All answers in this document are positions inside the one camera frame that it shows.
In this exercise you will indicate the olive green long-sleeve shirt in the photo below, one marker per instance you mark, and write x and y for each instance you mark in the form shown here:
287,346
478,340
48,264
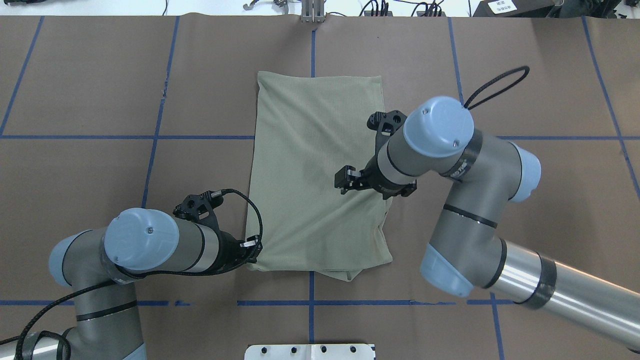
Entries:
307,128

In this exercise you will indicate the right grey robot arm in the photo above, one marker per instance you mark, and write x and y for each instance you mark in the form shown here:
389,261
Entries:
464,251

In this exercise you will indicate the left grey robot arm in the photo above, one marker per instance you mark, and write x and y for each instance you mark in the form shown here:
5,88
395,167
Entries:
100,319

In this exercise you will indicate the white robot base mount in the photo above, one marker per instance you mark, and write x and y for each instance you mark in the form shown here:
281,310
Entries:
323,351

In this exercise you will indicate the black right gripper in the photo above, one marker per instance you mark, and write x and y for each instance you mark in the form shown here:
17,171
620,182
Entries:
376,180

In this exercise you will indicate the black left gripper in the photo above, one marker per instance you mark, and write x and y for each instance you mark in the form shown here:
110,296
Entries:
231,251

